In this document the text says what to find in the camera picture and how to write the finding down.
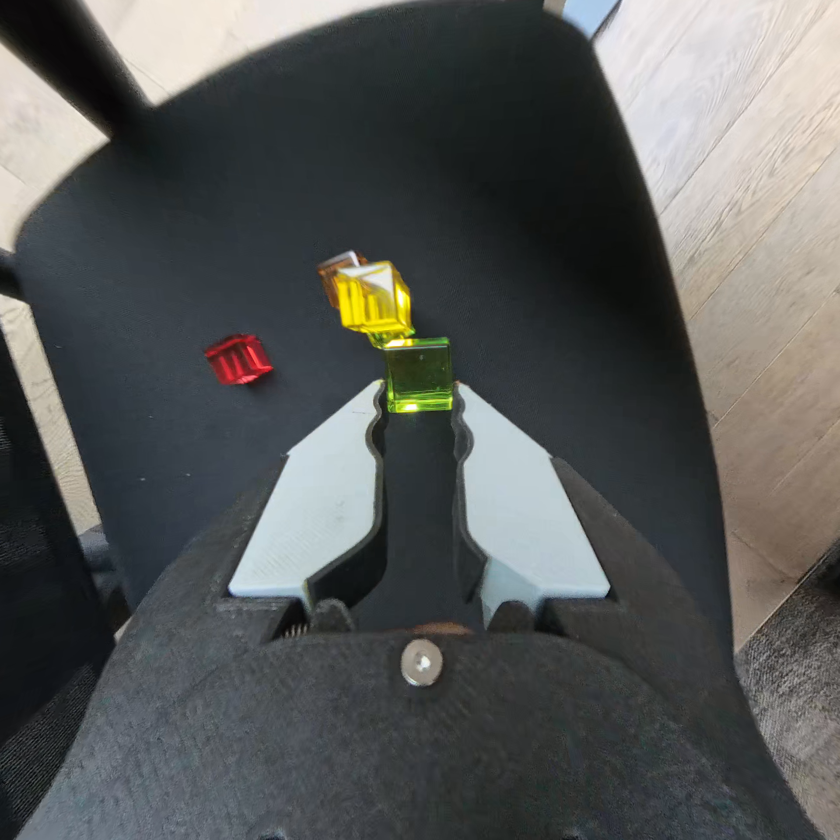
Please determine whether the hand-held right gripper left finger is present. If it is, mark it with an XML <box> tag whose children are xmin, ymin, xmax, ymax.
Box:
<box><xmin>227</xmin><ymin>379</ymin><xmax>389</xmax><ymax>619</ymax></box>

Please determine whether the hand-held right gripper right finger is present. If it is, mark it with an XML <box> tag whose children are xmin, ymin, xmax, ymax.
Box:
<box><xmin>451</xmin><ymin>382</ymin><xmax>612</xmax><ymax>629</ymax></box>

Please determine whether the red transparent cube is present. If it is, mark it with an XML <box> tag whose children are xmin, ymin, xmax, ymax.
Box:
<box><xmin>204</xmin><ymin>333</ymin><xmax>274</xmax><ymax>386</ymax></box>

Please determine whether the yellow transparent cube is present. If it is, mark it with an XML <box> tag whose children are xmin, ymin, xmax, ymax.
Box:
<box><xmin>331</xmin><ymin>260</ymin><xmax>414</xmax><ymax>336</ymax></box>

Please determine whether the orange transparent cube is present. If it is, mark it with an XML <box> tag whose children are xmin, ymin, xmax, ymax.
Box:
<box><xmin>317</xmin><ymin>249</ymin><xmax>368</xmax><ymax>309</ymax></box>

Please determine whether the black office chair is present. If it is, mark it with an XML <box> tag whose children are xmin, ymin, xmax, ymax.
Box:
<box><xmin>0</xmin><ymin>0</ymin><xmax>735</xmax><ymax>840</ymax></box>

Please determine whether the grey patterned rug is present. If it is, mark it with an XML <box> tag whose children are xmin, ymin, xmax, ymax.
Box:
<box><xmin>731</xmin><ymin>545</ymin><xmax>840</xmax><ymax>840</ymax></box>

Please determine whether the black post with grey foot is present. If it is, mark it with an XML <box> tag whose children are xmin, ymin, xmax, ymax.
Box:
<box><xmin>543</xmin><ymin>0</ymin><xmax>623</xmax><ymax>39</ymax></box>

